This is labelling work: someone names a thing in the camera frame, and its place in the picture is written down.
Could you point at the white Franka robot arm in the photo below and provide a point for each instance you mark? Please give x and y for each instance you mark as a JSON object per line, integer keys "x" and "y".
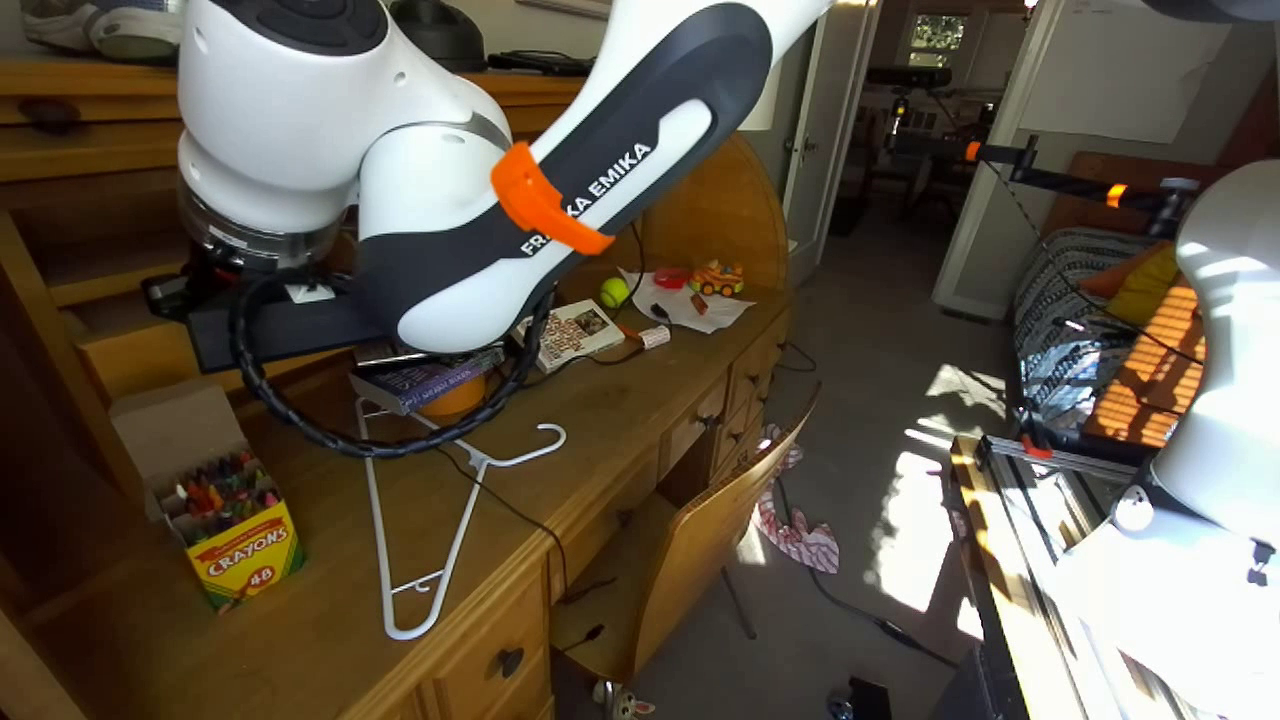
{"x": 401, "y": 145}

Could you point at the black drawer knob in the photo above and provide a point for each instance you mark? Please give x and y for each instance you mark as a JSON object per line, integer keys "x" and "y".
{"x": 511, "y": 661}

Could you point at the white marker tube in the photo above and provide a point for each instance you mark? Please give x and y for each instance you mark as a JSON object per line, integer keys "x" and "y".
{"x": 654, "y": 339}

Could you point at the small picture book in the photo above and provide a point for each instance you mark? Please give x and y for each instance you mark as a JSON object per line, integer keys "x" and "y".
{"x": 576, "y": 331}

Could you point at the yellow tennis ball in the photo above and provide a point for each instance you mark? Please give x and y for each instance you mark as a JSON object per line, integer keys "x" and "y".
{"x": 613, "y": 293}

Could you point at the white paper sheet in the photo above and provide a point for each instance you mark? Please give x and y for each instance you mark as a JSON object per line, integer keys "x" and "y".
{"x": 700, "y": 310}

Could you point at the orange red small toys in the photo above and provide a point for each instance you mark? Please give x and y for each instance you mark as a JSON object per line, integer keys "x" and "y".
{"x": 716, "y": 276}

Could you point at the wooden chair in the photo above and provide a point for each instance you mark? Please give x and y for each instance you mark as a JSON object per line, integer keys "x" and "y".
{"x": 694, "y": 535}

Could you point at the purple book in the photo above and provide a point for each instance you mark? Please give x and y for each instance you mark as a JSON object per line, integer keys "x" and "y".
{"x": 413, "y": 382}

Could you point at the red white patterned cloth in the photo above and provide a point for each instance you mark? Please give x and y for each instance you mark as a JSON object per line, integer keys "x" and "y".
{"x": 800, "y": 542}

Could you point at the white door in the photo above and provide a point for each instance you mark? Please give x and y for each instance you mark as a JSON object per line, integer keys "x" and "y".
{"x": 827, "y": 133}

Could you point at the wooden desk with drawers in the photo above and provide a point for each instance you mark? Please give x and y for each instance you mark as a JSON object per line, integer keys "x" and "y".
{"x": 335, "y": 585}

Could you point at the Crayola crayon box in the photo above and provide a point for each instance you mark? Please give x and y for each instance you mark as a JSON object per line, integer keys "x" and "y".
{"x": 227, "y": 526}

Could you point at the white cabinet panel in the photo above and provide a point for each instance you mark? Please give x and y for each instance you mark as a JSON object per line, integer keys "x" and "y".
{"x": 1066, "y": 133}

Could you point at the orange cushion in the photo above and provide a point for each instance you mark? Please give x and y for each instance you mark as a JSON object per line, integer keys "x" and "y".
{"x": 1144, "y": 361}

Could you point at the white table with sunlight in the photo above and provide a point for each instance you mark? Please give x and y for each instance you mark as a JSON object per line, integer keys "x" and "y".
{"x": 1105, "y": 615}

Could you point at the white rounded machine housing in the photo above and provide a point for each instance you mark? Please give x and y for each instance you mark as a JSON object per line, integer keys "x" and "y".
{"x": 1226, "y": 347}

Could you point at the white sneaker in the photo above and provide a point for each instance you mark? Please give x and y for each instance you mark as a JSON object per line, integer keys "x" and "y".
{"x": 100, "y": 26}

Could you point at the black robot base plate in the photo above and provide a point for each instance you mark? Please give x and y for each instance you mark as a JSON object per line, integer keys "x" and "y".
{"x": 266, "y": 333}

